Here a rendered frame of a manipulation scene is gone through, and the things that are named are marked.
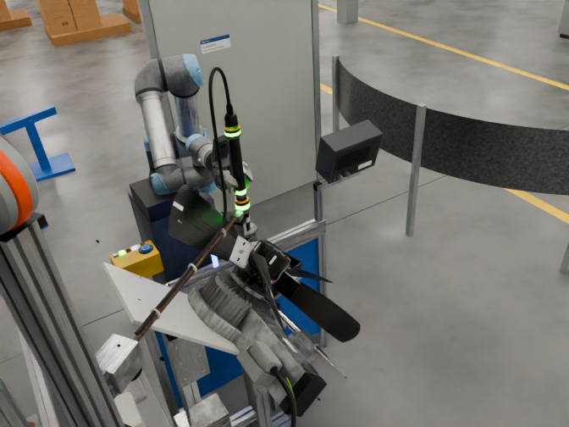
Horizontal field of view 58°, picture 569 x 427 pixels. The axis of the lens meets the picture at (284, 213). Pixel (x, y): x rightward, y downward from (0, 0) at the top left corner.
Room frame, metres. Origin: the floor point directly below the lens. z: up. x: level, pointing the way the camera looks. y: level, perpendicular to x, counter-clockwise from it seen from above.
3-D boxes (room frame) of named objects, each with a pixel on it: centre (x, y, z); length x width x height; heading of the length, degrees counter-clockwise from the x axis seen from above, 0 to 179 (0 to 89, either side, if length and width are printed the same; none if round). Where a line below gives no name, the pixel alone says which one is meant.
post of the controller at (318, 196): (1.88, -0.16, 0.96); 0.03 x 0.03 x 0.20; 30
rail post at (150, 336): (1.45, 0.59, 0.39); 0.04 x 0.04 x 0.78; 30
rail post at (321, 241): (1.88, -0.16, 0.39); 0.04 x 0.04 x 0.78; 30
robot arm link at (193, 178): (1.53, 0.28, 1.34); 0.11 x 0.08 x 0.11; 105
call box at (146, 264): (1.47, 0.56, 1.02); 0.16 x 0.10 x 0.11; 120
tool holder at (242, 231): (1.29, 0.13, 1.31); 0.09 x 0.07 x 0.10; 155
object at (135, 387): (1.04, 0.55, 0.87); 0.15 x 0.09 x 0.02; 30
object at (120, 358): (0.73, 0.39, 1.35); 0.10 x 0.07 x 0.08; 155
